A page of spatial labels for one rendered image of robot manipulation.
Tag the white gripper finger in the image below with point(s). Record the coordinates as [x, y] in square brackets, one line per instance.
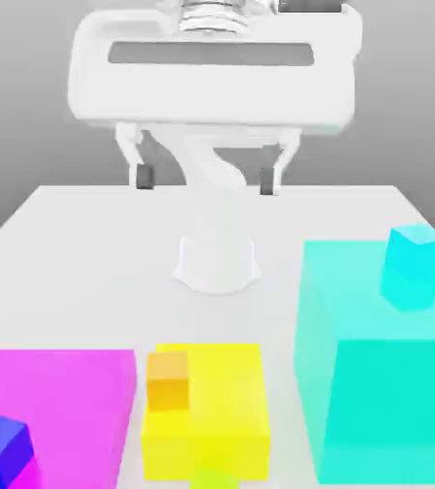
[284, 160]
[130, 147]

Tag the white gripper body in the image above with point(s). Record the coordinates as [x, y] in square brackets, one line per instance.
[209, 95]

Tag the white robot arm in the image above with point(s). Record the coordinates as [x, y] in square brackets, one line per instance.
[216, 214]

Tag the small cyan cube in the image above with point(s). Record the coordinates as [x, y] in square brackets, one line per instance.
[412, 267]

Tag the small orange cube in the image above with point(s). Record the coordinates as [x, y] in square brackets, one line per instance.
[167, 382]

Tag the small lime cube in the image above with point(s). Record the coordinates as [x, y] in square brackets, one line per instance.
[213, 480]

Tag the large turquoise box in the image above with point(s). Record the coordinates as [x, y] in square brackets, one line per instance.
[374, 401]

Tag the large yellow box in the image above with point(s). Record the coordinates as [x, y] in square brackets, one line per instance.
[224, 412]

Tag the large magenta box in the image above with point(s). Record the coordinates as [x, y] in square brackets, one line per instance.
[60, 405]

